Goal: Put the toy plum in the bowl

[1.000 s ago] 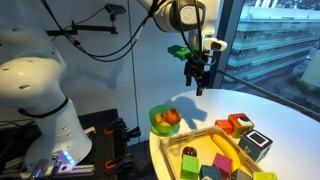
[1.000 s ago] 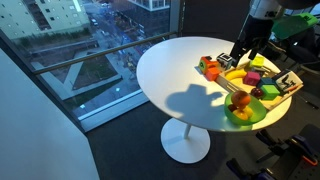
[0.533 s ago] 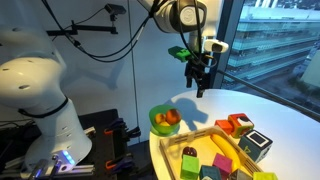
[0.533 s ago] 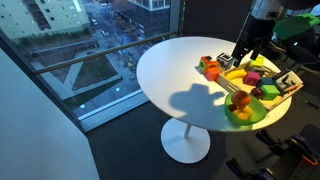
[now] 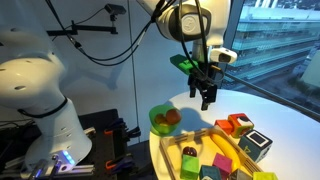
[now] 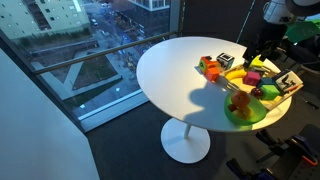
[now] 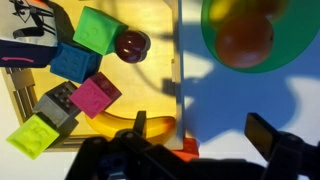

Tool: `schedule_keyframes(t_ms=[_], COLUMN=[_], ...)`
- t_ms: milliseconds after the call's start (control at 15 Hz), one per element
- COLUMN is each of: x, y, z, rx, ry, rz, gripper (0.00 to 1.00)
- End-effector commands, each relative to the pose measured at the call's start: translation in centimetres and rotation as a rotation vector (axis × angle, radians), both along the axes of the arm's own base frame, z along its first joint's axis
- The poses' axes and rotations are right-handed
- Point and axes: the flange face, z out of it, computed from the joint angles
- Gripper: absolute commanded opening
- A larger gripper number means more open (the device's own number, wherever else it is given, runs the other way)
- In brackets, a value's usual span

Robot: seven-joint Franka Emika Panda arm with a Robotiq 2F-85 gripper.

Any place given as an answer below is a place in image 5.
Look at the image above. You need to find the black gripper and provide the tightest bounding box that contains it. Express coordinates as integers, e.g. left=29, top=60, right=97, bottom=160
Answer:
left=187, top=64, right=220, bottom=112

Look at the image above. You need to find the dark purple toy plum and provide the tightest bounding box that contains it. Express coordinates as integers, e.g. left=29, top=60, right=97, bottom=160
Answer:
left=182, top=145, right=198, bottom=158

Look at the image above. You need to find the toy orange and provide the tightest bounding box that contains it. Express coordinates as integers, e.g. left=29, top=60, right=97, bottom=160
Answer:
left=165, top=109, right=183, bottom=126

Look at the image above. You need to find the yellow-orange toy fruit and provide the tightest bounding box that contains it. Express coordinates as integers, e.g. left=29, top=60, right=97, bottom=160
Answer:
left=154, top=113, right=168, bottom=126

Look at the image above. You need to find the green translucent plastic bowl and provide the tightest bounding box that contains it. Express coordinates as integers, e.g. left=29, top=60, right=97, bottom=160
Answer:
left=148, top=104, right=183, bottom=136

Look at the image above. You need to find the toy banana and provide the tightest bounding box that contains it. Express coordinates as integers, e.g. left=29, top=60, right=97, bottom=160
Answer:
left=209, top=133, right=242, bottom=173

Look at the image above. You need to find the small orange cube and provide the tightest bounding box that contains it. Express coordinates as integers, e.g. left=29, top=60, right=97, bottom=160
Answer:
left=214, top=119, right=234, bottom=136

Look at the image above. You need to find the red green orange cube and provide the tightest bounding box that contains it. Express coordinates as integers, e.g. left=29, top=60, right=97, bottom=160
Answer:
left=227, top=112, right=255, bottom=139

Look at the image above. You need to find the wooden tray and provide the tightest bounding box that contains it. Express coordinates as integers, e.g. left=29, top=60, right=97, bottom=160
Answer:
left=159, top=125, right=264, bottom=180

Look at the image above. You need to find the grey window railing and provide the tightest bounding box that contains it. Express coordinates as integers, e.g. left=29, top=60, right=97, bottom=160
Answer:
left=222, top=71, right=320, bottom=122

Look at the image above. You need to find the green dice cube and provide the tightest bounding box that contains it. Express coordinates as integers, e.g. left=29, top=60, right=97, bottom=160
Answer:
left=180, top=154, right=200, bottom=180

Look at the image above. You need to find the magenta cube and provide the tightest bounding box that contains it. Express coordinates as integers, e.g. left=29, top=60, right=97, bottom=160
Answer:
left=212, top=152, right=234, bottom=179

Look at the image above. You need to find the black and white cube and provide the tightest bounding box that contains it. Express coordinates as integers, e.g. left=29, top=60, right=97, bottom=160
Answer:
left=237, top=129, right=274, bottom=164

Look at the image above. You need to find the blue dice cube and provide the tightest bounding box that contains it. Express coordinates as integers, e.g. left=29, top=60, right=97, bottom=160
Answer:
left=199, top=164, right=223, bottom=180

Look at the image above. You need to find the grey studded cube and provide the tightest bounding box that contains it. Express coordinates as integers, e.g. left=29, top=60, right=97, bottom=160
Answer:
left=229, top=168, right=253, bottom=180

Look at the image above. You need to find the black orange clamp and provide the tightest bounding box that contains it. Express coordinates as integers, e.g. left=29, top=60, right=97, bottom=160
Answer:
left=105, top=152, right=135, bottom=175
left=103, top=117, right=143, bottom=142

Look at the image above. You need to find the lime yellow cube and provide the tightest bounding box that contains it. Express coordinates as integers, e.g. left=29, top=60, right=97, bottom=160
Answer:
left=252, top=171, right=279, bottom=180

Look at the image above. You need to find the black perforated mounting table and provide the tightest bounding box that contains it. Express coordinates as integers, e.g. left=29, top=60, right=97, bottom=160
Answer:
left=0, top=108, right=158, bottom=180

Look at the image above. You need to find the green camera mount bracket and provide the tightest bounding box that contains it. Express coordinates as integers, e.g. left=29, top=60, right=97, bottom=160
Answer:
left=169, top=54, right=200, bottom=75

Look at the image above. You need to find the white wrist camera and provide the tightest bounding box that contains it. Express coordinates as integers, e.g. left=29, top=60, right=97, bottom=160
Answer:
left=210, top=47, right=238, bottom=65

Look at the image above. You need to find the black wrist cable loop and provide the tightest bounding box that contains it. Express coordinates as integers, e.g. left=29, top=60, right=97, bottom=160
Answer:
left=178, top=0, right=225, bottom=88

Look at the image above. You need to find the dark window frame post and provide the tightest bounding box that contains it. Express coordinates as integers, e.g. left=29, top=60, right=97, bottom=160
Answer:
left=221, top=0, right=246, bottom=91

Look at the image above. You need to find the thin black hanging cable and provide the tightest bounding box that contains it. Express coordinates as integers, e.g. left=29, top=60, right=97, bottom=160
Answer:
left=127, top=0, right=140, bottom=135

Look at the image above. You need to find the black camera on boom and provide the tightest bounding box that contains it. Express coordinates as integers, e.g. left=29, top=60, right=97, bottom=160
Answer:
left=104, top=3, right=128, bottom=22

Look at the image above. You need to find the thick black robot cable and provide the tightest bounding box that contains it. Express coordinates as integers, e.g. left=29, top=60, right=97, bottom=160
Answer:
left=44, top=0, right=178, bottom=67

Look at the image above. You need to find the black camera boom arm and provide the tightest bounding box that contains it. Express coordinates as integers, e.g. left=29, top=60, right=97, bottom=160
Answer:
left=46, top=20, right=119, bottom=37

